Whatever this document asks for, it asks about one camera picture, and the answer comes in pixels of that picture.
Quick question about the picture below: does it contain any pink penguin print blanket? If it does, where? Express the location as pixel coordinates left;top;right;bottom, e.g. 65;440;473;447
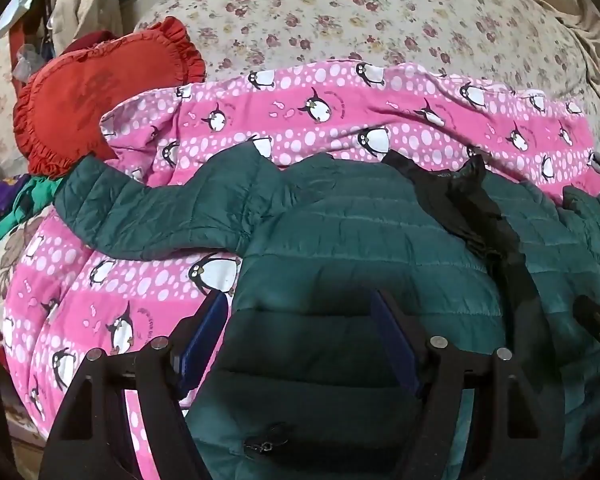
2;59;600;480

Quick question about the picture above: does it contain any green cloth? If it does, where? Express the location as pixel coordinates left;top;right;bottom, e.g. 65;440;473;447
0;176;63;262

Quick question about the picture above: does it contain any dark green puffer jacket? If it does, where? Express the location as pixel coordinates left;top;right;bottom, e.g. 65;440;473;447
54;146;600;480

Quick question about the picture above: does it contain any beige cloth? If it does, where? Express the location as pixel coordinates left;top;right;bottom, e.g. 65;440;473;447
522;0;600;106

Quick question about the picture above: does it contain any brown flower print quilt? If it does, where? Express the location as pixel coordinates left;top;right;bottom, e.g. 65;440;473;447
0;210;48;361

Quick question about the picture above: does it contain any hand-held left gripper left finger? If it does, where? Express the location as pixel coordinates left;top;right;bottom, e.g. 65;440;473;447
39;290;230;480

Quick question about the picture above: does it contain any red ruffled pillow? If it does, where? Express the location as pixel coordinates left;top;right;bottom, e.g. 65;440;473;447
13;16;207;178

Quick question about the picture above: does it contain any floral bed sheet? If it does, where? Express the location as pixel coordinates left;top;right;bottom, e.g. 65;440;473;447
130;0;600;161

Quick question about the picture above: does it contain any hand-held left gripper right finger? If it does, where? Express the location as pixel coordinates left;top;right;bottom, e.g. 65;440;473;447
369;289;567;480

